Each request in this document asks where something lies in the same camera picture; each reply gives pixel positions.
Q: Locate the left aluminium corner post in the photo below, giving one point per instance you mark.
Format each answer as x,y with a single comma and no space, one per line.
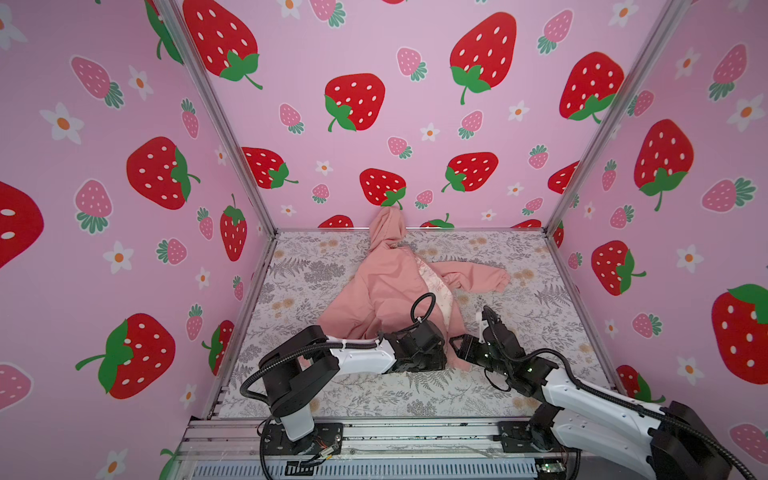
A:
216,44

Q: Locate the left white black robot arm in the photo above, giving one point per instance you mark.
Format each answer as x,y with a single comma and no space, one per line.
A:
293,374

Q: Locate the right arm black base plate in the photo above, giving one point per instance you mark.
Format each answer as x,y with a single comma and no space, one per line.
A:
520,436

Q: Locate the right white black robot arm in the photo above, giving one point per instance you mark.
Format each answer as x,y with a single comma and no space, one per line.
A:
657,442

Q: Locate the right aluminium corner post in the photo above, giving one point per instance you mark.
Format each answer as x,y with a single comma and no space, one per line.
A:
663,29

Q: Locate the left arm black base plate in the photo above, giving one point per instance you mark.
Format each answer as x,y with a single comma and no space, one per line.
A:
324,439

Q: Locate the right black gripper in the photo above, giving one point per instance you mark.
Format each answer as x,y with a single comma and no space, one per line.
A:
471,349

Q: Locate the pink hooded zip jacket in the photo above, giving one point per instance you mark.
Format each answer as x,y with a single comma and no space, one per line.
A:
392,277

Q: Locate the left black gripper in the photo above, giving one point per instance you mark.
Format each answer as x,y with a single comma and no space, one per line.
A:
437,351

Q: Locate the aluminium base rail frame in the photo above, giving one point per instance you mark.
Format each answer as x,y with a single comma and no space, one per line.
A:
381,448

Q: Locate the aluminium corner post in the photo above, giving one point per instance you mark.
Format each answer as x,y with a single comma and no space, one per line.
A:
216,44
663,29

